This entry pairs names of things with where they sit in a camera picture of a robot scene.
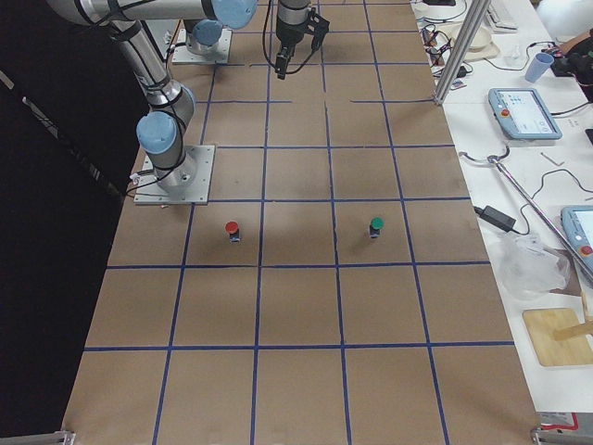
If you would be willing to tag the blue plastic cup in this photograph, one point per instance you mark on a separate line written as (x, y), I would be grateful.
(539, 65)

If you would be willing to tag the teach pendant near post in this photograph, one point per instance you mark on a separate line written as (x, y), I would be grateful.
(522, 114)

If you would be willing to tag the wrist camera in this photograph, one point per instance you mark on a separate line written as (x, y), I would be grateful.
(317, 27)

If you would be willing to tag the aluminium frame post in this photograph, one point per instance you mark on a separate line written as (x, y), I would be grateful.
(473, 19)

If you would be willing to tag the red push button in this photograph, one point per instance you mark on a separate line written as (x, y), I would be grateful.
(232, 228)

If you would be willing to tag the black power adapter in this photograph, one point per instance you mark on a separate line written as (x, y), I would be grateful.
(495, 217)

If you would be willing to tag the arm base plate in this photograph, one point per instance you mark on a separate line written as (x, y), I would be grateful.
(189, 183)
(199, 54)

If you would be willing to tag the beige tray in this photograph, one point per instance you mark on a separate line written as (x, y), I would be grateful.
(481, 46)

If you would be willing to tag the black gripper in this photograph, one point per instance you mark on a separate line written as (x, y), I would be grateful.
(289, 35)

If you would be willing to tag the wooden board stand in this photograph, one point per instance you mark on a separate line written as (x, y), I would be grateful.
(557, 329)

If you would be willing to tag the metal cane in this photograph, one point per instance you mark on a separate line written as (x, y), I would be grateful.
(496, 161)

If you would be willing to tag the clear plastic bag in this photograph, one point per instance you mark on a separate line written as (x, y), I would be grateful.
(527, 268)

